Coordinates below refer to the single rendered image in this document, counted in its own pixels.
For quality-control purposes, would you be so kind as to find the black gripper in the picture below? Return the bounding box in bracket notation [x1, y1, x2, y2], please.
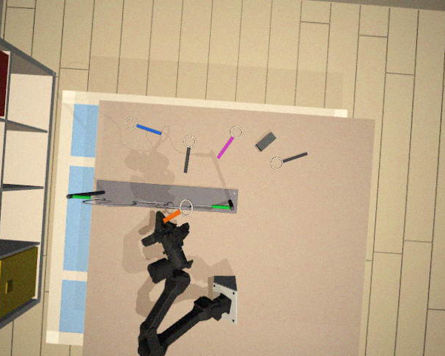
[141, 211, 183, 256]

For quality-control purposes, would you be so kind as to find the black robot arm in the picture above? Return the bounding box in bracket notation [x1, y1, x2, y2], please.
[138, 225, 231, 356]

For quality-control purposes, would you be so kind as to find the grey ring with orange handle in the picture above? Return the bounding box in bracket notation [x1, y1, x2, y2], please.
[163, 199, 193, 223]

